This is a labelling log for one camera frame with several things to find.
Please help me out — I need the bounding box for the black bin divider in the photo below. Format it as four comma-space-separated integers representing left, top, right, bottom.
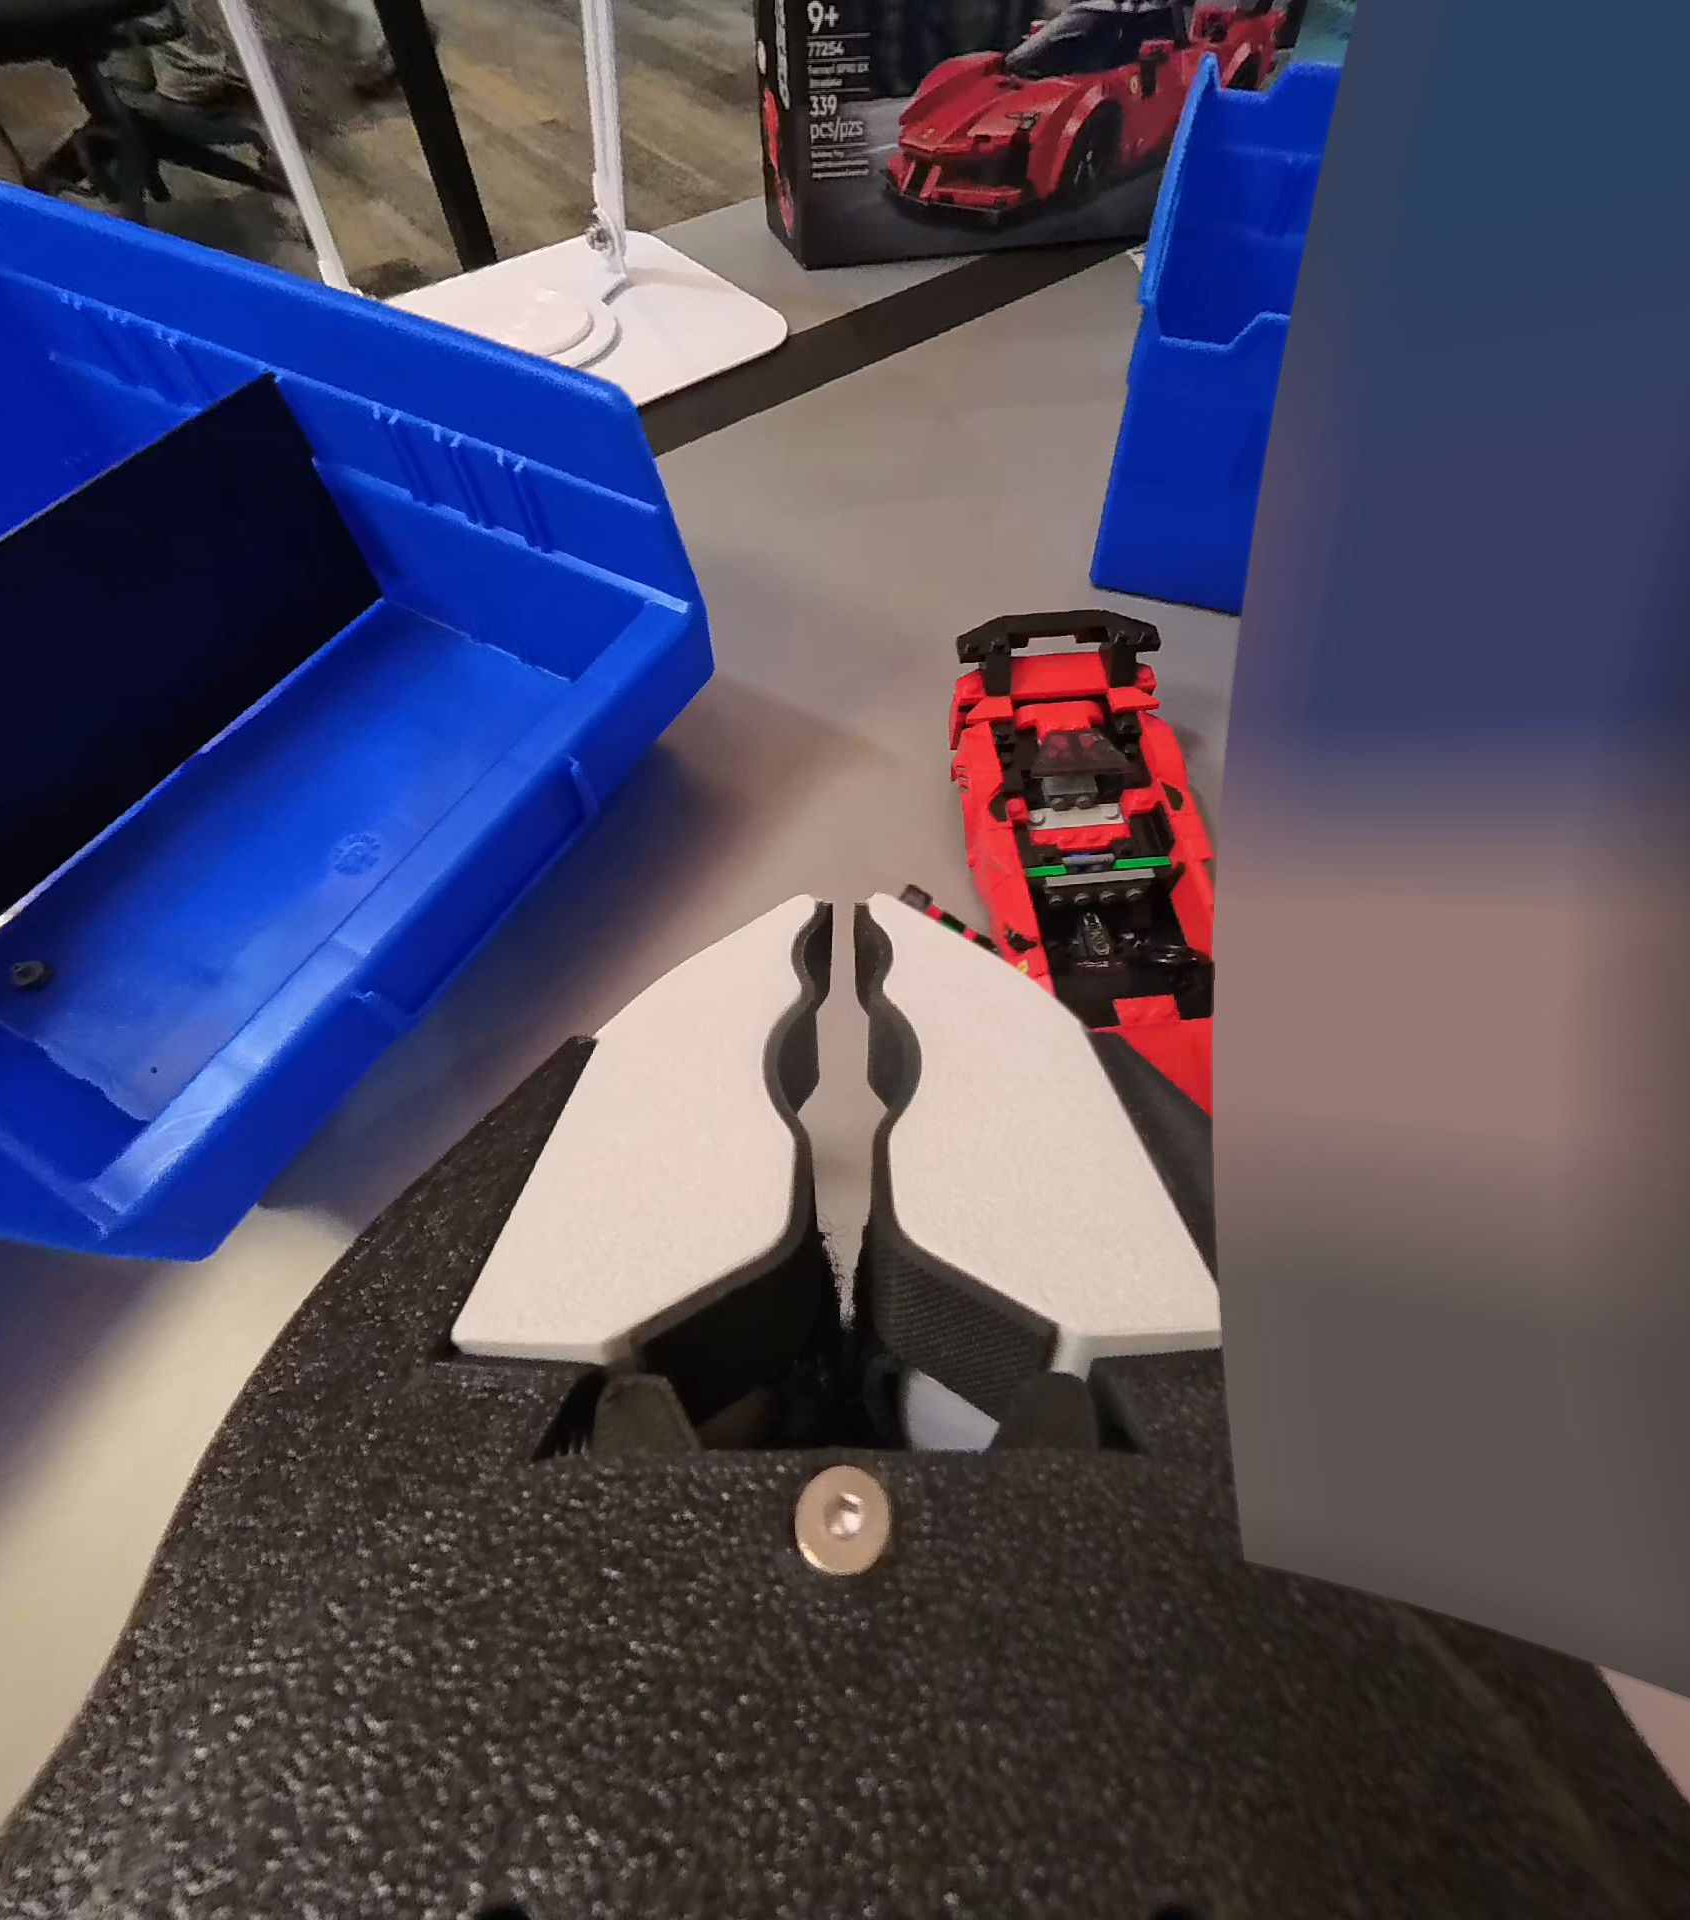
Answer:
0, 371, 387, 977

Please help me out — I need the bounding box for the black office chair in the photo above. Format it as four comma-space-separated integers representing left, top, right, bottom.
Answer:
0, 0, 280, 211

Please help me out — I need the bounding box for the black table leg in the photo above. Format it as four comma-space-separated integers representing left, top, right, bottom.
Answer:
387, 0, 502, 276

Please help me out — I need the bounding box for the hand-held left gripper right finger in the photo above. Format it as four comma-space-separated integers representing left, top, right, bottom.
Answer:
853, 894, 1227, 1412

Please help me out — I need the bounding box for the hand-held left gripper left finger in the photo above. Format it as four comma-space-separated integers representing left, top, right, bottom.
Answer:
452, 894, 851, 1369

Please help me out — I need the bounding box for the white board stand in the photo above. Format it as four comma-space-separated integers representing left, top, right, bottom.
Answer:
218, 0, 791, 410

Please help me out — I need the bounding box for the large blue plastic bin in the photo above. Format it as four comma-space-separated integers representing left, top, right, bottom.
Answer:
0, 155, 717, 1266

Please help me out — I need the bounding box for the small red lego piece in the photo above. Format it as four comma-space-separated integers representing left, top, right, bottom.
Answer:
896, 883, 1000, 956

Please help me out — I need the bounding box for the lego set box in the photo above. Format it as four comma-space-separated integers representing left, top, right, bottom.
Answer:
755, 0, 1311, 273

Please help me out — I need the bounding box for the red lego car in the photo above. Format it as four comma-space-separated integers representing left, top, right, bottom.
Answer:
946, 612, 1220, 1120

